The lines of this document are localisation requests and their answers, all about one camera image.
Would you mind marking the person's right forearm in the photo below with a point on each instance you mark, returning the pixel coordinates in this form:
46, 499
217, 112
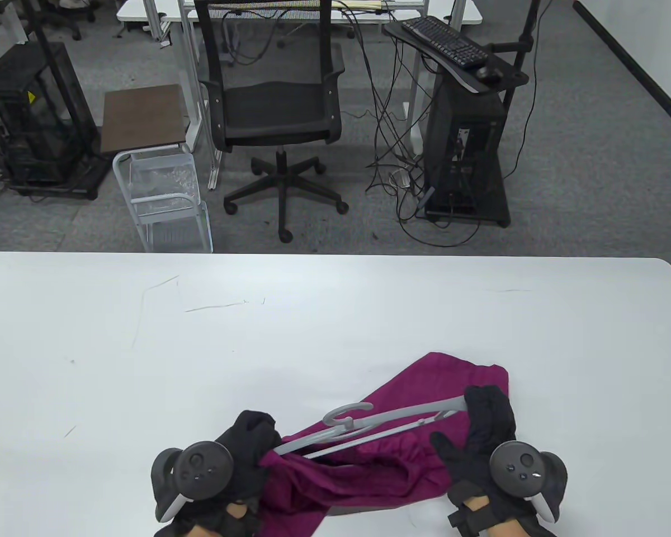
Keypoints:
472, 506

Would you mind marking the black mesh office chair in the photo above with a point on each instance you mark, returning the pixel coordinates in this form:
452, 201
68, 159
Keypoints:
274, 106

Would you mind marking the grey hand controller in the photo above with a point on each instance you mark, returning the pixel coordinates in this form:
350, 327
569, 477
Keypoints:
204, 467
517, 467

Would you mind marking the grey left hand controller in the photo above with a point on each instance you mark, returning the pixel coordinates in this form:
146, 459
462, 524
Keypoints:
204, 467

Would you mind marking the black keyboard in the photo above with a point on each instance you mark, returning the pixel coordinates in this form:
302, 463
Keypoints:
444, 40

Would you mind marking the black equipment rack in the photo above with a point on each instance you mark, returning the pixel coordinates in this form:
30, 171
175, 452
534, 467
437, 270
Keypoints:
28, 128

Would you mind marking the person's left forearm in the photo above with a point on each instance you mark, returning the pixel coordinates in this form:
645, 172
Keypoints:
237, 510

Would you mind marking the white power adapter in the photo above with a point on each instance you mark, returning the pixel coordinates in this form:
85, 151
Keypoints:
400, 178

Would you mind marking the grey right hand controller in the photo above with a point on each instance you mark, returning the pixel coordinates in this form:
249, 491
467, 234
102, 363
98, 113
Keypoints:
517, 467

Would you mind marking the black computer tower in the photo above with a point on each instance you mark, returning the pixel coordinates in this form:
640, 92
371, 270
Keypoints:
469, 151

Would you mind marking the black computer mouse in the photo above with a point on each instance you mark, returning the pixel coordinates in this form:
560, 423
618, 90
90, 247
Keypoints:
488, 73

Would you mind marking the black office chair with wheels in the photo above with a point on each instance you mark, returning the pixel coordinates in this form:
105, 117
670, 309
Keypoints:
67, 14

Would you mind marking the gray plastic hanger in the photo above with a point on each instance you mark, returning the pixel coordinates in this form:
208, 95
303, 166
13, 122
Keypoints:
402, 413

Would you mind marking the person's left hand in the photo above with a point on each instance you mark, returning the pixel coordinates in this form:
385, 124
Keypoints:
251, 436

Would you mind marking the pale yellow strip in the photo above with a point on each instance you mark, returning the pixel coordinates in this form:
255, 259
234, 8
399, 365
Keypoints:
363, 4

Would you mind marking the black slanted pole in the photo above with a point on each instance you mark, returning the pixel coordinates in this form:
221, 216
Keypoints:
61, 78

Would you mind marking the black computer stand with tray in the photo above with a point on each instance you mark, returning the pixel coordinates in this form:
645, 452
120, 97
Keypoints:
509, 75

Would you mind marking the magenta shorts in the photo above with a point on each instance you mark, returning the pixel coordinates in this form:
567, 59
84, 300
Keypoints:
369, 475

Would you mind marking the brown top side table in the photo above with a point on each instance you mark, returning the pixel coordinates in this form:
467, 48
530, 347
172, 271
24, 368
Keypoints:
142, 117

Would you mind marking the person's right hand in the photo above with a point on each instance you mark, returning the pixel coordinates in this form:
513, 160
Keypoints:
492, 419

